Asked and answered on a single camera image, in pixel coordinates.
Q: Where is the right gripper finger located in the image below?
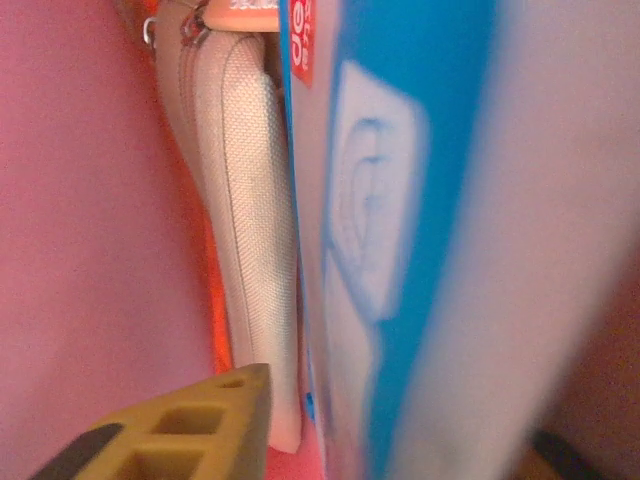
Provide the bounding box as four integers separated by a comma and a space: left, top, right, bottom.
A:
29, 362, 274, 480

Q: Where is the pink zipper pencil case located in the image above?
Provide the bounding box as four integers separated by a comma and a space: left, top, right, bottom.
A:
147, 0, 307, 454

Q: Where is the blue white stationery package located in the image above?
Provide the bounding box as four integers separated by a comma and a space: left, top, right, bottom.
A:
277, 0, 640, 480

